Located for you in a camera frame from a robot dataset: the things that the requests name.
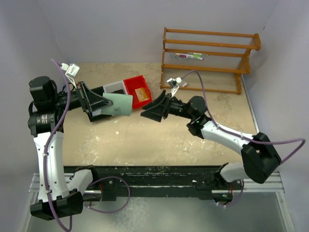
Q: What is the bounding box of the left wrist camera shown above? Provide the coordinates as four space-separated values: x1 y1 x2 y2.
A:
60 63 80 85

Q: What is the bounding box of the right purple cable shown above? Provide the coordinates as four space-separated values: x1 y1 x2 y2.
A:
181 70 307 208

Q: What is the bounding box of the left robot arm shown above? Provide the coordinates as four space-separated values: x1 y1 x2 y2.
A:
28 76 112 220

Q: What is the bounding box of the black bin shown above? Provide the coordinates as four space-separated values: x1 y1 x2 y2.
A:
82 85 113 122

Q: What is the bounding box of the purple marker pen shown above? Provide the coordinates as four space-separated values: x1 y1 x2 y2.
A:
175 53 204 60

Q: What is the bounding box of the gold card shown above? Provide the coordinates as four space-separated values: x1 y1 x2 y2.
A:
135 87 149 102

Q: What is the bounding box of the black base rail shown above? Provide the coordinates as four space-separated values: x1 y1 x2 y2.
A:
42 165 268 201

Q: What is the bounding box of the grey clip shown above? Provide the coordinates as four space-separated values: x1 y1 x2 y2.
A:
171 54 181 60

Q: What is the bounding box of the white bin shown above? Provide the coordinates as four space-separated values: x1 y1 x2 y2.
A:
103 80 128 95

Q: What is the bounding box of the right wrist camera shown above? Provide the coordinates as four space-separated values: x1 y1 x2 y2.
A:
167 77 182 97

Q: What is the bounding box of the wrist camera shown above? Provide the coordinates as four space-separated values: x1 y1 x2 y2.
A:
167 77 182 97
60 63 80 85

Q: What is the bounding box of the wooden shelf rack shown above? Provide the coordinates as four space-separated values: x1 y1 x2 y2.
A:
160 27 262 95

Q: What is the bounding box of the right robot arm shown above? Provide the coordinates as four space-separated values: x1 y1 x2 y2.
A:
141 91 281 184

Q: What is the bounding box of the red bin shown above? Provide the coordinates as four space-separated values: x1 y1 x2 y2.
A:
124 75 153 110

